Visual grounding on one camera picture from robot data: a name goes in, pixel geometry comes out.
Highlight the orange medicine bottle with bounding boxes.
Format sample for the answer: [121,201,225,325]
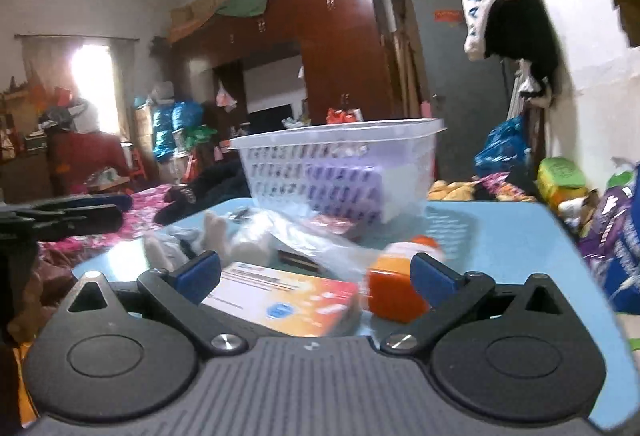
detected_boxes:
[366,236,445,323]

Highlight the clear plastic bag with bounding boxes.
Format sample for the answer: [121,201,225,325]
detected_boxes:
[182,208,381,283]

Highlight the orange white medicine box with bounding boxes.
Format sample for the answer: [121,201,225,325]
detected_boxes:
[203,263,361,338]

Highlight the white plastic laundry basket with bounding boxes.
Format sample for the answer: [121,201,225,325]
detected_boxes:
[230,118,445,224]

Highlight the purple tissue pack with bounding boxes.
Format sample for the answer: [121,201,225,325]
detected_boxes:
[299,160,436,225]

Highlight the red book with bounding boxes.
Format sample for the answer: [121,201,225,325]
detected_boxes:
[303,214,367,241]

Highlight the person hand holding gripper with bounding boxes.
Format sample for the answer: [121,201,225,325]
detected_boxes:
[1,256,46,347]

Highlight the pink floral bedsheet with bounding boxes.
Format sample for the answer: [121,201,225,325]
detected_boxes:
[39,184,171,267]

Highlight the red cloth covered furniture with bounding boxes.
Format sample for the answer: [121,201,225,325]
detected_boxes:
[47,132,129,196]

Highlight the white rolled socks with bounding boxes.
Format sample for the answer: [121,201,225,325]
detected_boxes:
[143,212,273,271]

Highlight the blue plastic bags stack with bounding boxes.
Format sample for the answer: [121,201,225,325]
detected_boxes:
[152,100,217,163]

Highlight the black clothing pile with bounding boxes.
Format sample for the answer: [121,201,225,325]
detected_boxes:
[153,159,250,226]

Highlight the window curtain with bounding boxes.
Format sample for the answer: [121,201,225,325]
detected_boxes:
[17,35,137,139]

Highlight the purple white package bag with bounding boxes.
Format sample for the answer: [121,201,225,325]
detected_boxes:
[579,166,639,315]

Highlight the black television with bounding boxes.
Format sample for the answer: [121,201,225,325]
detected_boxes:
[248,104,293,134]

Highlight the yellow patterned blanket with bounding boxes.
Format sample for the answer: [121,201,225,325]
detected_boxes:
[426,180,488,202]

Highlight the green yellow box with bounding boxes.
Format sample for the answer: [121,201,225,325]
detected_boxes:
[536,156,588,212]

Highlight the blue plastic bag right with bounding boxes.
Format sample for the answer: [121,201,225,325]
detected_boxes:
[474,115,529,177]

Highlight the orange white hanging bag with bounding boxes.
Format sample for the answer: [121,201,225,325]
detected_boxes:
[326,108,363,125]

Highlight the grey door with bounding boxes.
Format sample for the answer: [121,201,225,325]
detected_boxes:
[410,0,511,180]

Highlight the dark red wooden wardrobe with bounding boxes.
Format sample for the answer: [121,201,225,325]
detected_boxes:
[170,0,402,124]

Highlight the white black hanging garment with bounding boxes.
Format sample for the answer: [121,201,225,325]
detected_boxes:
[462,0,560,108]

